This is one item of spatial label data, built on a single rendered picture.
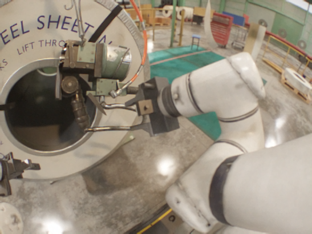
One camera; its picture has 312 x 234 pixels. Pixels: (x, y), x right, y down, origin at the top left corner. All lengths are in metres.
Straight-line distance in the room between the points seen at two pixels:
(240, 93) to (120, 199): 1.14
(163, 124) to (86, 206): 1.11
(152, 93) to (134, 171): 1.01
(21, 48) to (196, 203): 0.65
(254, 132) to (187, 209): 0.17
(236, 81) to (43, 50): 0.60
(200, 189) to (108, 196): 1.11
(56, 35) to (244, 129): 0.63
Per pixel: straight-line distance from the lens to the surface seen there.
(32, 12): 0.59
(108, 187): 1.25
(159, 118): 0.31
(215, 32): 5.22
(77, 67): 0.47
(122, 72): 0.51
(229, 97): 0.22
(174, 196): 0.17
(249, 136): 0.24
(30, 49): 0.60
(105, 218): 1.22
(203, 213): 0.16
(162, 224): 0.85
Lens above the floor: 1.17
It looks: 46 degrees down
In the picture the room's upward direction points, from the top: 2 degrees clockwise
